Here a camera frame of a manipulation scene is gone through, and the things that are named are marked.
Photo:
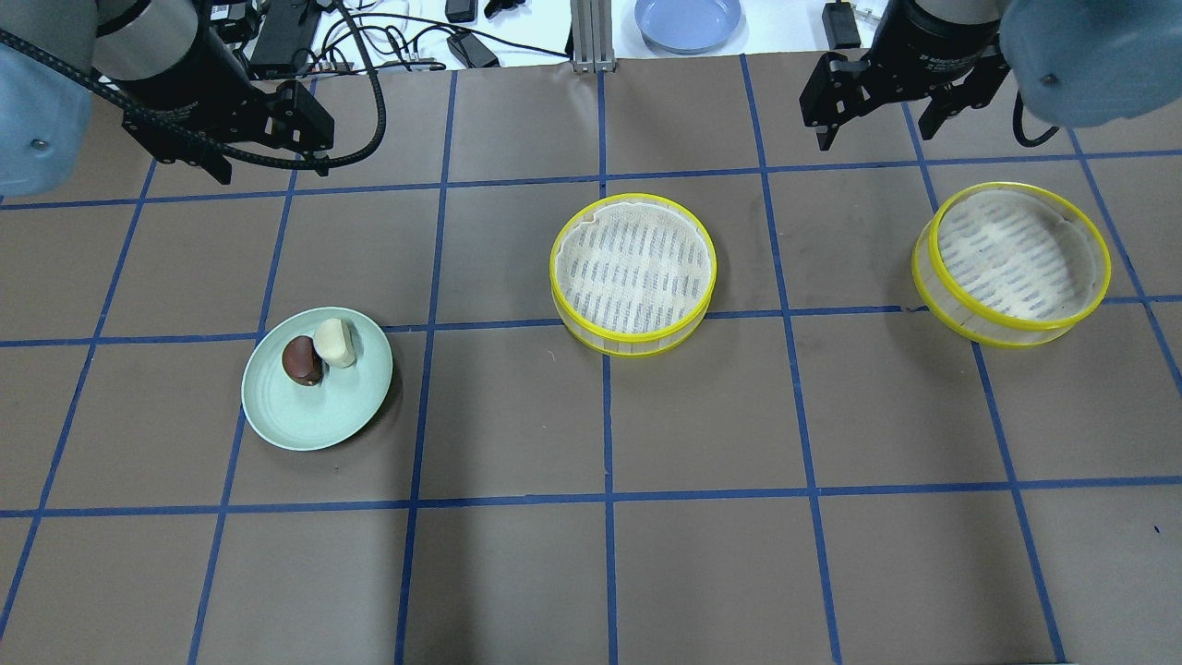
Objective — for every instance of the centre yellow bamboo steamer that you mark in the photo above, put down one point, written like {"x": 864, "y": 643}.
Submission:
{"x": 633, "y": 275}

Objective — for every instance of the black power adapter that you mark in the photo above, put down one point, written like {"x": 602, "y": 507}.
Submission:
{"x": 470, "y": 52}

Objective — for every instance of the blue plate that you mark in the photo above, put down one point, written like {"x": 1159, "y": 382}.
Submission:
{"x": 687, "y": 27}

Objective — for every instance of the right yellow bamboo steamer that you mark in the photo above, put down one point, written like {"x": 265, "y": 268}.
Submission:
{"x": 1010, "y": 265}

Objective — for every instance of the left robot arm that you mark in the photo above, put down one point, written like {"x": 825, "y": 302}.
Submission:
{"x": 55, "y": 53}

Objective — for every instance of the white bun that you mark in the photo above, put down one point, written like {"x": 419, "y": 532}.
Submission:
{"x": 332, "y": 341}

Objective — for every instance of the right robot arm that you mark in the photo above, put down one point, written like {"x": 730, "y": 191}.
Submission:
{"x": 1076, "y": 64}

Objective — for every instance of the brown bun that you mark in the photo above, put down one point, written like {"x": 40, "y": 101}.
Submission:
{"x": 301, "y": 363}

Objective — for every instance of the aluminium frame post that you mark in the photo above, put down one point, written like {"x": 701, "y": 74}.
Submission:
{"x": 592, "y": 37}

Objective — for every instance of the pale green plate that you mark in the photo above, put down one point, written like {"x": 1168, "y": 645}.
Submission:
{"x": 303, "y": 419}

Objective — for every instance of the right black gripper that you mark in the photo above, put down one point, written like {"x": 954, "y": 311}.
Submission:
{"x": 942, "y": 43}

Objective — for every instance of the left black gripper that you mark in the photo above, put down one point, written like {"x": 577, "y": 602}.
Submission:
{"x": 205, "y": 78}

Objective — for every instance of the yellow bamboo steamer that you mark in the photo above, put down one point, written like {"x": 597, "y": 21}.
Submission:
{"x": 633, "y": 275}
{"x": 1010, "y": 265}

